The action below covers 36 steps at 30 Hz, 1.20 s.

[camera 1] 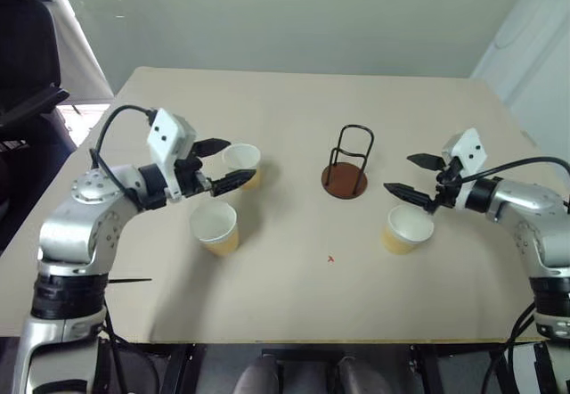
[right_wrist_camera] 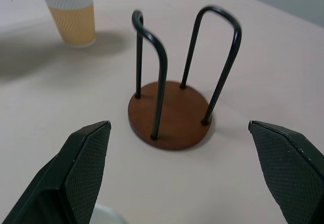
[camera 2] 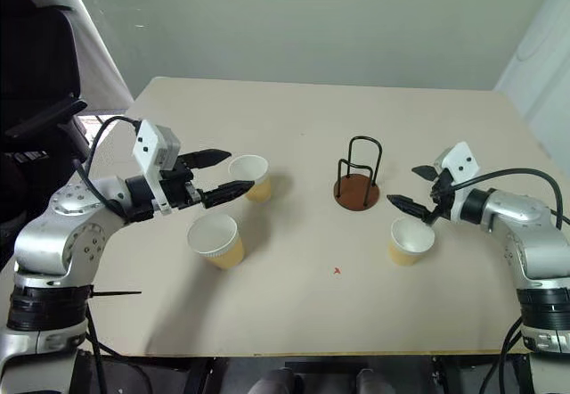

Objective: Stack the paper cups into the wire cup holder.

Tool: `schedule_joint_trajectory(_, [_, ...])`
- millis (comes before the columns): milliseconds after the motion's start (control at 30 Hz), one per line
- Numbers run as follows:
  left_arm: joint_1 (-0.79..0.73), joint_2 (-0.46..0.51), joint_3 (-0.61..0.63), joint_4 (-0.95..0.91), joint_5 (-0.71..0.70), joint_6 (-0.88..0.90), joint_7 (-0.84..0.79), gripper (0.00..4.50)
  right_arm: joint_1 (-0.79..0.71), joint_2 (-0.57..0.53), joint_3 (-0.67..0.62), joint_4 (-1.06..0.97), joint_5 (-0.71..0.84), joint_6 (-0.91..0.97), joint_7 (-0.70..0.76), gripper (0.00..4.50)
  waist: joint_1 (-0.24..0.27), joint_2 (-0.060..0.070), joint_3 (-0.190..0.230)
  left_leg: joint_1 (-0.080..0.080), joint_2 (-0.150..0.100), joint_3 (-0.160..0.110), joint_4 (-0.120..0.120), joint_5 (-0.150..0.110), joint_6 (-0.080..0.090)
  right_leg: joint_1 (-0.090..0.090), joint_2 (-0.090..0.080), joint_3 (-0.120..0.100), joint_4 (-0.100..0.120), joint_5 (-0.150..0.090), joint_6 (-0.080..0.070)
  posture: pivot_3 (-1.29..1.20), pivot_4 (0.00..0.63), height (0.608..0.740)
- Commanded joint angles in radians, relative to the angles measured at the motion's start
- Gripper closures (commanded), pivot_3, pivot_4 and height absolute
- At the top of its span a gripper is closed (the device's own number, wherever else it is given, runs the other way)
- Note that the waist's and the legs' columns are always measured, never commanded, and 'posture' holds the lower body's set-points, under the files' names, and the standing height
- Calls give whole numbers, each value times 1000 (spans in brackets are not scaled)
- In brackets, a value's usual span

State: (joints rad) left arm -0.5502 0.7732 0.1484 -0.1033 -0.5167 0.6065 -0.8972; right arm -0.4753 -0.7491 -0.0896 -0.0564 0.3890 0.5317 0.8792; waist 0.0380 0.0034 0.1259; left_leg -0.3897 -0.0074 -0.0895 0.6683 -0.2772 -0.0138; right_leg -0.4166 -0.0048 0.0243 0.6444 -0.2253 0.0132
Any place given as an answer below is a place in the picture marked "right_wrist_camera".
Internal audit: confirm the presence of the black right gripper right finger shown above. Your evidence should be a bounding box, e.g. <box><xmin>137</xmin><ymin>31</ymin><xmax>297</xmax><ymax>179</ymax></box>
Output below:
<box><xmin>248</xmin><ymin>120</ymin><xmax>324</xmax><ymax>224</ymax></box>

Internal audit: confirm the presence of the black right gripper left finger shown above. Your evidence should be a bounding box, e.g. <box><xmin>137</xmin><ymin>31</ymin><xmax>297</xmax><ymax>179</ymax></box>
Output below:
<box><xmin>0</xmin><ymin>120</ymin><xmax>112</xmax><ymax>224</ymax></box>

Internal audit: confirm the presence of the yellow and white paper cup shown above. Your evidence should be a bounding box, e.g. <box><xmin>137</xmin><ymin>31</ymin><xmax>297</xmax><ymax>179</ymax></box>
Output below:
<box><xmin>38</xmin><ymin>0</ymin><xmax>97</xmax><ymax>49</ymax></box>
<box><xmin>91</xmin><ymin>203</ymin><xmax>127</xmax><ymax>224</ymax></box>

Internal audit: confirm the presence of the wooden base wire holder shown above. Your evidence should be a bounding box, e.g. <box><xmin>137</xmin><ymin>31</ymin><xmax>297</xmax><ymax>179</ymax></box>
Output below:
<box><xmin>128</xmin><ymin>6</ymin><xmax>242</xmax><ymax>151</ymax></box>

